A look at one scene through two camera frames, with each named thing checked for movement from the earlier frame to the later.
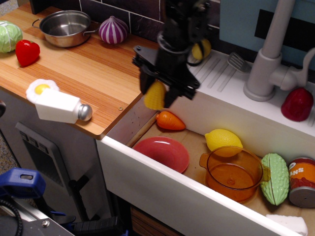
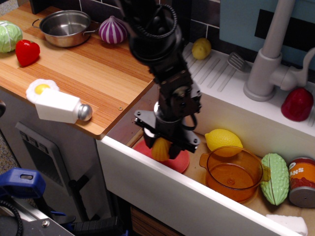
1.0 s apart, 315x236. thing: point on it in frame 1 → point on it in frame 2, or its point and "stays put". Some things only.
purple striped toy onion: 113,31 stays put
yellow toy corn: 155,96 → 160,149
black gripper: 169,64 → 174,131
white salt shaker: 60,106 stays put
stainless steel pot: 66,28 stays put
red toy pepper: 298,104 stays put
